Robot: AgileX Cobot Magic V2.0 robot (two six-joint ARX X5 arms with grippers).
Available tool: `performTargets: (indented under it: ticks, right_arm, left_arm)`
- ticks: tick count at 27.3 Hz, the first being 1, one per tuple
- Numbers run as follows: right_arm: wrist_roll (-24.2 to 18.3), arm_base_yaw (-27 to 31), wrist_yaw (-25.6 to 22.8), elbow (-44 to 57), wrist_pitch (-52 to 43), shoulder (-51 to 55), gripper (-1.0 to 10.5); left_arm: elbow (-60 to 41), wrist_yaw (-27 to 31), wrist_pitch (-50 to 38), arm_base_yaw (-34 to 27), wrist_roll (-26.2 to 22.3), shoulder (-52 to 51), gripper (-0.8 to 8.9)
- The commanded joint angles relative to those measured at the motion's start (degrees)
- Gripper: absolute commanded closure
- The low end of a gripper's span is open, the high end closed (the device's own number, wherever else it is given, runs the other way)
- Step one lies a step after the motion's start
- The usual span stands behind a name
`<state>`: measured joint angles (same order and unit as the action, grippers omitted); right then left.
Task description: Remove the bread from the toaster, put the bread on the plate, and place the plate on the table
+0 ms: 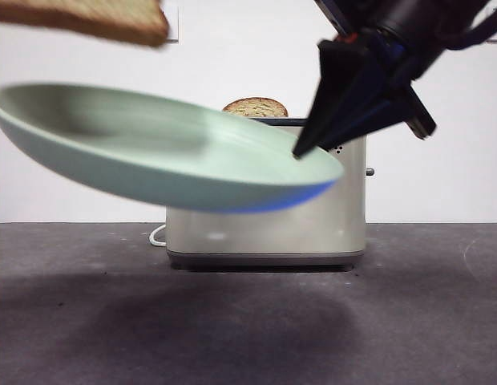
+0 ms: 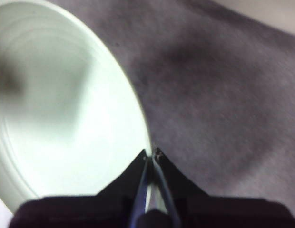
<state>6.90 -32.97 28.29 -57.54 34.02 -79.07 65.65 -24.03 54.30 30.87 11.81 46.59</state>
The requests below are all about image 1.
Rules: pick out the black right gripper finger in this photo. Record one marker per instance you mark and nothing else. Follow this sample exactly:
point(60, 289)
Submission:
point(332, 80)
point(376, 108)

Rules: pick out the pale green round plate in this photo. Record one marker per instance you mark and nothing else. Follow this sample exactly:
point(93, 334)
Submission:
point(132, 160)

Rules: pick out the bread slice with scuffed crust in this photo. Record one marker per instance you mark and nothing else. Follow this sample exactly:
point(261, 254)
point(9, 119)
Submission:
point(92, 20)

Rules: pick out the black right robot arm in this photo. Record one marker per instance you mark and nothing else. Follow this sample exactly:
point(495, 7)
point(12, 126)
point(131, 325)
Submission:
point(425, 16)

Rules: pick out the bread slice with brown crust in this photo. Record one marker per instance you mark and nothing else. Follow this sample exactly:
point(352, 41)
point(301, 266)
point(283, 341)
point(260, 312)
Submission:
point(256, 107)

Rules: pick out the cream toaster with chrome top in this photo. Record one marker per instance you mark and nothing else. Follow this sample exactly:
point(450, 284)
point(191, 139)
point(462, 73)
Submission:
point(272, 236)

